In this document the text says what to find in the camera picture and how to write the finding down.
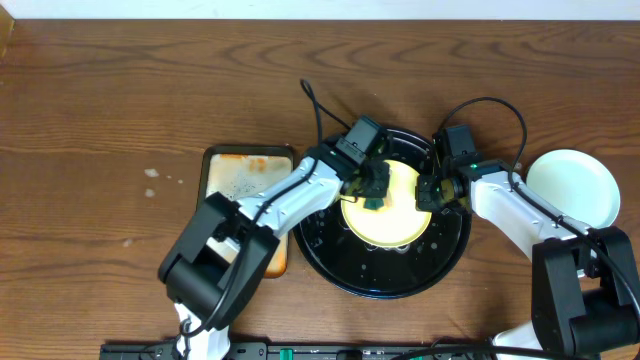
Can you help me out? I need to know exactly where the green and yellow sponge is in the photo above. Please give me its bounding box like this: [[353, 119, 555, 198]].
[[363, 198, 384, 211]]

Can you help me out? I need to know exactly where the yellow plate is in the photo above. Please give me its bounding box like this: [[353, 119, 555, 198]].
[[340, 160, 432, 248]]

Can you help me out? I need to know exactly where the mint plate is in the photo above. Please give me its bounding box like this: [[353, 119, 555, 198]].
[[526, 149, 621, 228]]

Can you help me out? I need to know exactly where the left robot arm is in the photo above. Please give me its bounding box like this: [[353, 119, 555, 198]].
[[158, 116, 393, 359]]

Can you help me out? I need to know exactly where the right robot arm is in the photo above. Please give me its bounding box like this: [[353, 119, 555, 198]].
[[416, 125, 639, 358]]

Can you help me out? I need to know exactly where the round black tray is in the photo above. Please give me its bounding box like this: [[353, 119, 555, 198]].
[[294, 128, 471, 299]]

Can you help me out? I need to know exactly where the rectangular soapy black tray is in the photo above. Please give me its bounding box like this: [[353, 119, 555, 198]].
[[196, 145, 294, 278]]

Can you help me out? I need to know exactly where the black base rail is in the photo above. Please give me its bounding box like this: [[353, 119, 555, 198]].
[[98, 341, 501, 360]]

